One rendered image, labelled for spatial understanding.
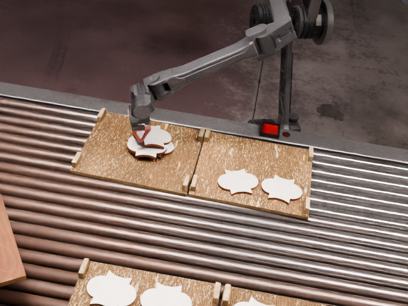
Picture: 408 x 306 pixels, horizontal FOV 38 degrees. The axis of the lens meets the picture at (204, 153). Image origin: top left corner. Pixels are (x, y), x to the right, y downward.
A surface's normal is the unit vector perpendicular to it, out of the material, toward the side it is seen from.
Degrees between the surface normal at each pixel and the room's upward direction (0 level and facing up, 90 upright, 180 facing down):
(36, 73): 0
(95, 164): 0
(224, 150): 0
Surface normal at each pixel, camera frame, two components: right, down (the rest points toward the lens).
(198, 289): 0.09, -0.75
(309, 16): 0.18, 0.66
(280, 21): -0.36, -0.64
